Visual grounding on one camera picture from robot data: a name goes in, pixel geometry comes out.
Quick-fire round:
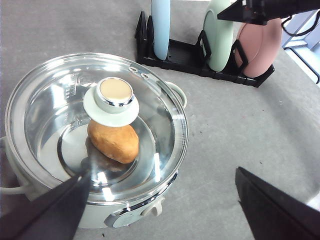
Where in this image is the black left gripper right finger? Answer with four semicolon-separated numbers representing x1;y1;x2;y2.
235;166;320;240

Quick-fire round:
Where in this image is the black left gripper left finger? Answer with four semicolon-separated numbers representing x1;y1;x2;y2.
0;172;92;240

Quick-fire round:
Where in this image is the green plate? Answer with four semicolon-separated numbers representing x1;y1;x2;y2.
203;0;234;72

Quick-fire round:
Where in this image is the brown potato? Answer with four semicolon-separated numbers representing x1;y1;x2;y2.
87;120;140;164

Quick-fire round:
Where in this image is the glass steamer lid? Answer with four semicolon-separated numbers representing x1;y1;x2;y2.
5;52;189;202

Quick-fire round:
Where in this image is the pink plate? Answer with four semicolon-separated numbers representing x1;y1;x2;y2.
234;18;283;78

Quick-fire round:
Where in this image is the green electric steamer pot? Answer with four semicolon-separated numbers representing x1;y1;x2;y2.
0;81;188;229

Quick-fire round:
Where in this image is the black plate rack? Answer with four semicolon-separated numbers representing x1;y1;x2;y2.
135;11;275;88

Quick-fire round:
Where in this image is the blue plate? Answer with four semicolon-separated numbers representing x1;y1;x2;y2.
151;0;171;61

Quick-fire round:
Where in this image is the black cable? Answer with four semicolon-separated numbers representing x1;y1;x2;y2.
281;11;320;36

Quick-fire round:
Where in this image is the white metal frame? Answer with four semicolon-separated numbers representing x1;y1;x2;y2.
281;8;320;86

